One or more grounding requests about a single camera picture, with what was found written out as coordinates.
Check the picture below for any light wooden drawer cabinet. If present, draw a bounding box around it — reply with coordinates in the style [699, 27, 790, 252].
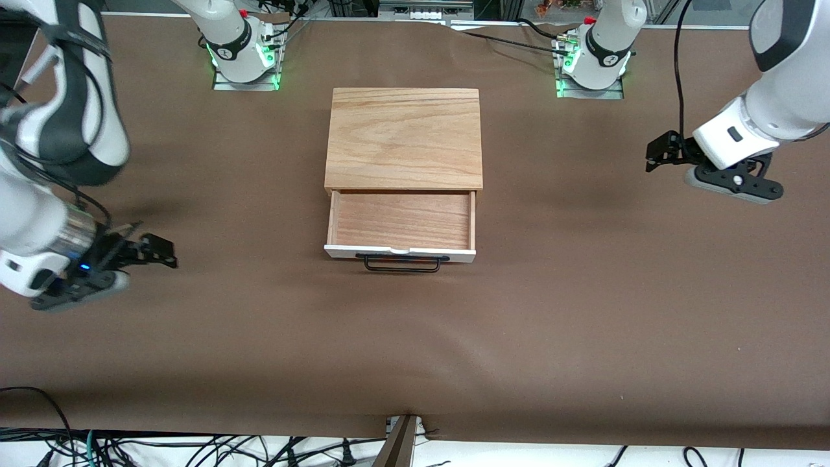
[324, 88, 484, 194]

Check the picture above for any short black table cable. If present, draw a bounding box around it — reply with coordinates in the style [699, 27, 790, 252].
[517, 18, 565, 40]

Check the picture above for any long black table cable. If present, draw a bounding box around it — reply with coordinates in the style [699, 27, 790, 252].
[454, 29, 571, 56]

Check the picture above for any brown table cloth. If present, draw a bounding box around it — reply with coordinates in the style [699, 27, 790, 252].
[0, 13, 830, 449]

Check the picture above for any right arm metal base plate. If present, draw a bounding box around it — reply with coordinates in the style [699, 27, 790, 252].
[213, 29, 286, 92]

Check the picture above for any grey power strip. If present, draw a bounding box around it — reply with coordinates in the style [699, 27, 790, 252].
[378, 0, 475, 21]

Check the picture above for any black base cable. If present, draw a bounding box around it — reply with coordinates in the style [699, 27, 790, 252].
[263, 3, 318, 43]

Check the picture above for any wooden camera mount bracket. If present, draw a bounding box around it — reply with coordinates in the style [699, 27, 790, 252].
[371, 414, 427, 467]

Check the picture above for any black looped floor cable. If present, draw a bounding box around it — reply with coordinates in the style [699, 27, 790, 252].
[0, 387, 73, 448]

